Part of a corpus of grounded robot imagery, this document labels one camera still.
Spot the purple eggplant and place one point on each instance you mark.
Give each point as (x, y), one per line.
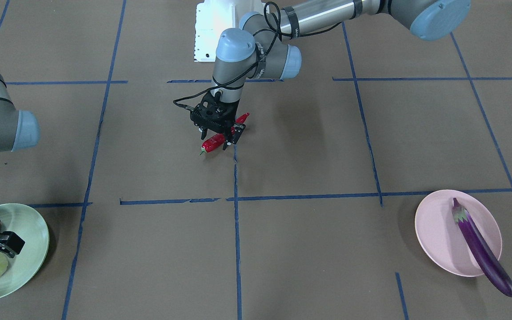
(480, 250)

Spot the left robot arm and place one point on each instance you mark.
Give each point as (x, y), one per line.
(244, 38)

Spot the green plate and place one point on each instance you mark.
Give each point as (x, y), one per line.
(24, 245)

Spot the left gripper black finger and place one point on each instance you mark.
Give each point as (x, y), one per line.
(236, 132)

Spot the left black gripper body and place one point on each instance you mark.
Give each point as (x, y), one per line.
(237, 130)

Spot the white metal base plate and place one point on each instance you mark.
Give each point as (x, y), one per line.
(215, 16)

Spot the pink plate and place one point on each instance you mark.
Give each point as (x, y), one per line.
(442, 240)

